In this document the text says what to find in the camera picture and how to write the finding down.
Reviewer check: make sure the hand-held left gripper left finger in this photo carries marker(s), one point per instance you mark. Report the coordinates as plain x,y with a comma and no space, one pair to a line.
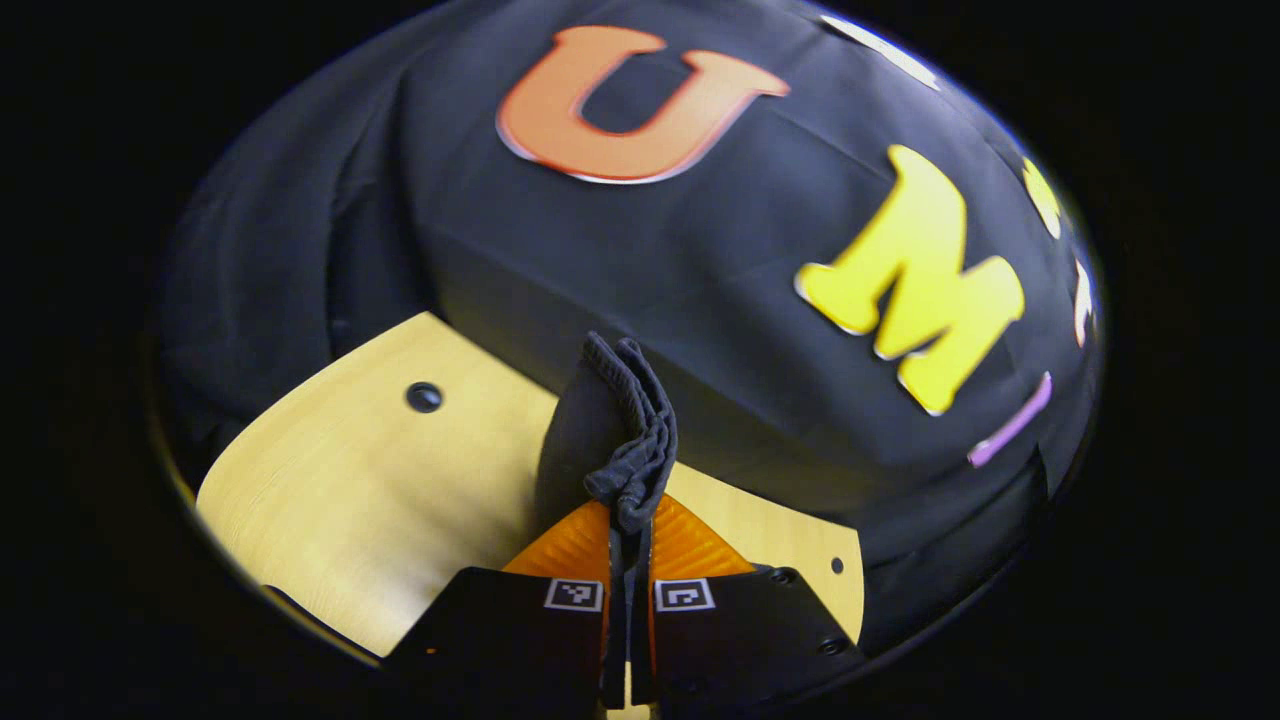
500,640

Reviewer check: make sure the dark grey jeans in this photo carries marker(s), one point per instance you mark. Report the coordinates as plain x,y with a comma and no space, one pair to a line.
590,440

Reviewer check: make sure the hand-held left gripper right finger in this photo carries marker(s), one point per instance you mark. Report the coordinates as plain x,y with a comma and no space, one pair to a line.
750,630

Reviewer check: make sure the black backdrop cloth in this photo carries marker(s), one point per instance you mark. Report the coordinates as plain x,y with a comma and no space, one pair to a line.
700,250

